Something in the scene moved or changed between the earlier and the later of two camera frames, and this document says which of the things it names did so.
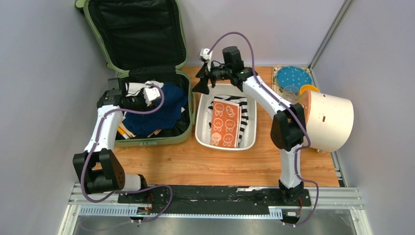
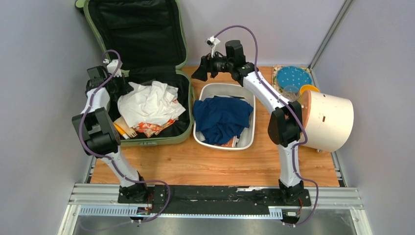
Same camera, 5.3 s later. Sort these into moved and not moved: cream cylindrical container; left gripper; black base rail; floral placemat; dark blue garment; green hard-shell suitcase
Moved: dark blue garment; left gripper
Not moved: black base rail; cream cylindrical container; floral placemat; green hard-shell suitcase
